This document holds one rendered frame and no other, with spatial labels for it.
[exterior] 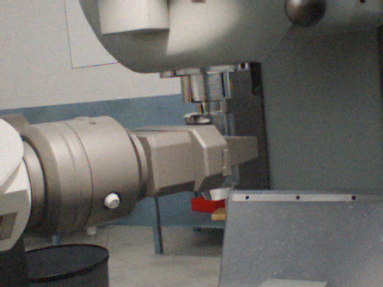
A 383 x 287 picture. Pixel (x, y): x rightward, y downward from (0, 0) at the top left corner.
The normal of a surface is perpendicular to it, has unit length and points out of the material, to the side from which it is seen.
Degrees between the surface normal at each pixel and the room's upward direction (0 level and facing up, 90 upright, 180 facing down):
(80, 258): 86
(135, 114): 90
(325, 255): 63
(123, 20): 90
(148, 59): 131
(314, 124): 90
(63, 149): 54
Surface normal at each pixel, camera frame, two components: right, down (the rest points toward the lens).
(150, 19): 0.88, -0.04
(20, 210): 0.51, 0.69
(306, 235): -0.46, -0.31
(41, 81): -0.46, 0.14
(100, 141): 0.43, -0.58
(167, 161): 0.60, 0.02
